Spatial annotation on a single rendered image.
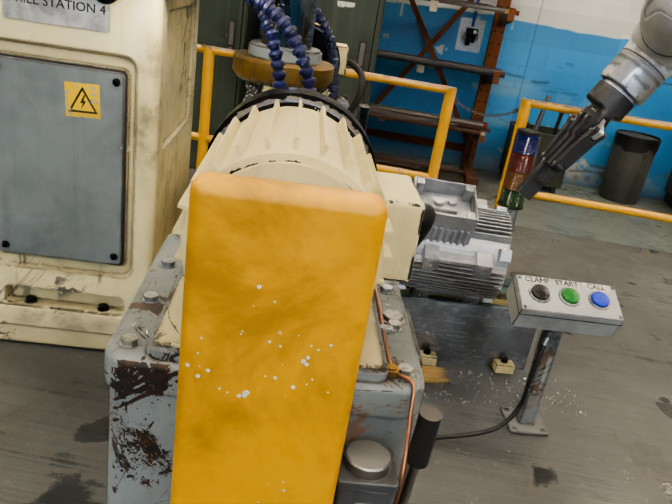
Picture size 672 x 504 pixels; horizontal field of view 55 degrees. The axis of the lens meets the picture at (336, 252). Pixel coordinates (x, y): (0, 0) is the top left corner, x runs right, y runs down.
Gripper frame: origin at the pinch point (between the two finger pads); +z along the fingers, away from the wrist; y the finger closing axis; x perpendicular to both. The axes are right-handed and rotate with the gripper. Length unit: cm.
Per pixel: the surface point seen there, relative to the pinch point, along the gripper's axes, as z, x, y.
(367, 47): 10, -8, -316
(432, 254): 22.1, -6.4, 2.7
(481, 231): 13.6, -0.6, -1.1
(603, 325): 9.9, 15.3, 23.5
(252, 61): 14, -53, 3
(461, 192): 10.8, -6.7, -7.1
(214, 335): 20, -43, 75
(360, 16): -2, -23, -317
